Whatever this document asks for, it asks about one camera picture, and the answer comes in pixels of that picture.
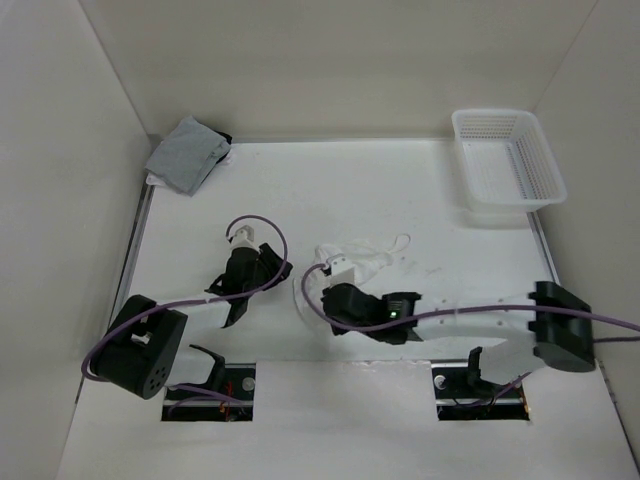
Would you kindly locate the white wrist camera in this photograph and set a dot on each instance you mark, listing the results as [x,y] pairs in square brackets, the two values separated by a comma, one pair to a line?
[244,237]
[339,269]

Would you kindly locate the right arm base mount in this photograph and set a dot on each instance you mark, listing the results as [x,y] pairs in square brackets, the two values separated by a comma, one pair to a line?
[459,399]

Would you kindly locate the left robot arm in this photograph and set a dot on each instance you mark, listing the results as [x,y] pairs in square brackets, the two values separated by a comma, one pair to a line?
[139,349]

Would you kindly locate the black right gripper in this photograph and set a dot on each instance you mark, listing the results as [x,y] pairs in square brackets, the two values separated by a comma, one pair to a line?
[337,319]

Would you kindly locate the white plastic basket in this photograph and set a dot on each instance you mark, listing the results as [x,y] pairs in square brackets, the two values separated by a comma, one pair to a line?
[506,162]

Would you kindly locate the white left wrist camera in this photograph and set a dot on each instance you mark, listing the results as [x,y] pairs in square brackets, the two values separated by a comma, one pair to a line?
[244,237]

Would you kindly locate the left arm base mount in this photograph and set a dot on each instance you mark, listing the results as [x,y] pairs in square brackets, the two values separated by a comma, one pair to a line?
[230,399]

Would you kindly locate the black folded tank top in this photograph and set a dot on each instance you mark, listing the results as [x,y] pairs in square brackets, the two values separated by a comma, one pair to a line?
[222,151]

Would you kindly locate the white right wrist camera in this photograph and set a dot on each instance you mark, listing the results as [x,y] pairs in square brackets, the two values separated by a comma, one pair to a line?
[339,269]

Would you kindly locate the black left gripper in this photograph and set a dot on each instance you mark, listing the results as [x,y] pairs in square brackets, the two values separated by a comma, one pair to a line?
[272,263]

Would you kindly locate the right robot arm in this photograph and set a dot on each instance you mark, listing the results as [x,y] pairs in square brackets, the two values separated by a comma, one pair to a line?
[553,330]

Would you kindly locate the grey folded tank top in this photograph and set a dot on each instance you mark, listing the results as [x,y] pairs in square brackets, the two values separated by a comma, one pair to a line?
[184,159]

